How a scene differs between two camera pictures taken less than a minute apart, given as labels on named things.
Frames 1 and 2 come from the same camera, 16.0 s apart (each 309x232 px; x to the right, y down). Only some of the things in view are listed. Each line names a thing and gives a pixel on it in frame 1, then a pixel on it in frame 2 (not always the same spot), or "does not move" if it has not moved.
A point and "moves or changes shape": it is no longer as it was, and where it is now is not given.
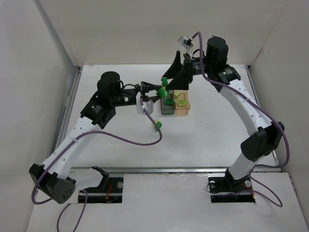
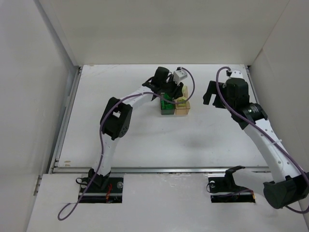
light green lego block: x=177 y=94 moves or changes shape
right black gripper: x=187 y=68 → x=215 y=94
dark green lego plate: x=162 y=92 moves or changes shape
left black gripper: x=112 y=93 → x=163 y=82
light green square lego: x=182 y=103 does not move
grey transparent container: x=166 y=109 does not move
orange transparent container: x=184 y=95 does not move
